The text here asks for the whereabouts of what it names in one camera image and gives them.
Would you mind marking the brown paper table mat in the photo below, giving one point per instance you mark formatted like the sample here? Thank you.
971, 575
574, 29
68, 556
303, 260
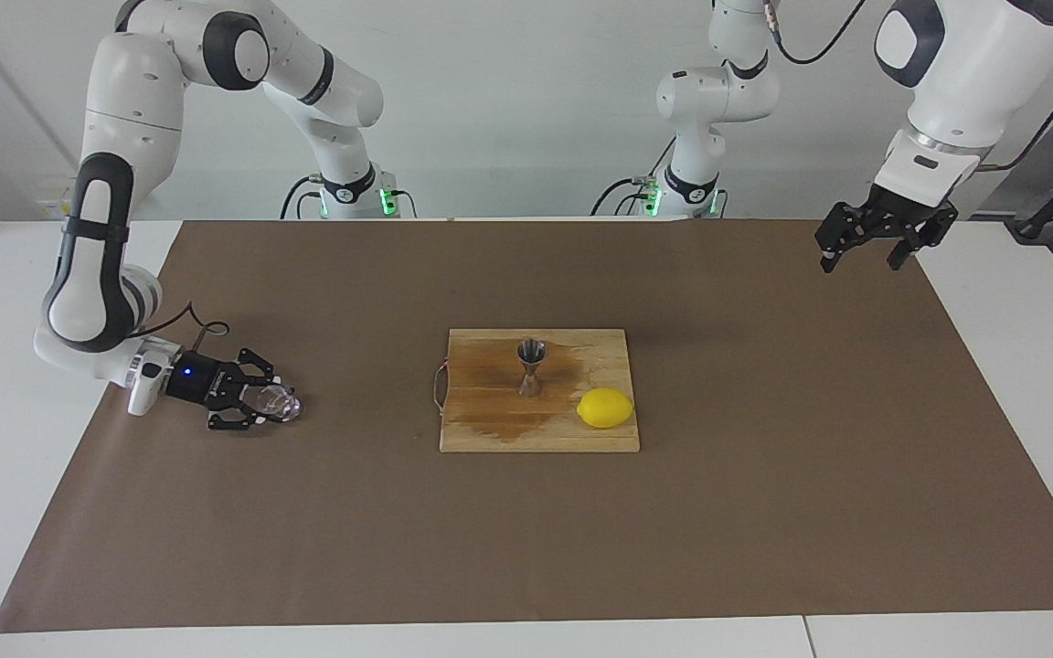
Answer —
307, 548

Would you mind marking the steel double jigger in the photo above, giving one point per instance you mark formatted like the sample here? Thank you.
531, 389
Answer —
531, 352

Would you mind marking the wooden cutting board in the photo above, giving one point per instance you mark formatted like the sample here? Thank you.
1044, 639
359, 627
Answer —
490, 434

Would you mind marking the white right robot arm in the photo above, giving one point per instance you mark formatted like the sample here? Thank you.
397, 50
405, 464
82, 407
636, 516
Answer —
124, 91

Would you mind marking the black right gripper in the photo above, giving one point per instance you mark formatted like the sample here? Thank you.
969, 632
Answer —
197, 382

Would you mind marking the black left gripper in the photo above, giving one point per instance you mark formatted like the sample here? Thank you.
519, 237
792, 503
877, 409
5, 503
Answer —
901, 215

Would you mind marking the yellow lemon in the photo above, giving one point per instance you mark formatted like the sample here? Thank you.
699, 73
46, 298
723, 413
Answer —
605, 408

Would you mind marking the white box with yellow labels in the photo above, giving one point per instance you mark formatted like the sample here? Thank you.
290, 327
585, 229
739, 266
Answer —
56, 208

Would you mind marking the small clear glass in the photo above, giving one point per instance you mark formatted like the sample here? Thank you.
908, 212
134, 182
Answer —
280, 402

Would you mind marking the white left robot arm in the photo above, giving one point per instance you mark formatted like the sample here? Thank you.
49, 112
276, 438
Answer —
974, 73

